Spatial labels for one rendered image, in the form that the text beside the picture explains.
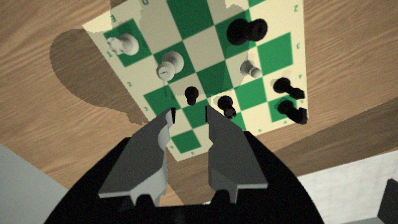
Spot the white pawn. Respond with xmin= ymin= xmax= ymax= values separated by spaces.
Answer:
xmin=240 ymin=60 xmax=261 ymax=78

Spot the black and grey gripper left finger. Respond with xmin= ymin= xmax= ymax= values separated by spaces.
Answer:
xmin=44 ymin=107 xmax=176 ymax=224

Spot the green and cream chessboard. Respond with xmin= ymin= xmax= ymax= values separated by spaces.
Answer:
xmin=83 ymin=0 xmax=308 ymax=162

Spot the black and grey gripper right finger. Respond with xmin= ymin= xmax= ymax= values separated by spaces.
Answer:
xmin=205 ymin=105 xmax=325 ymax=224

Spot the white chess rook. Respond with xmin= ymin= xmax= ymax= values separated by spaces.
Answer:
xmin=106 ymin=34 xmax=139 ymax=55

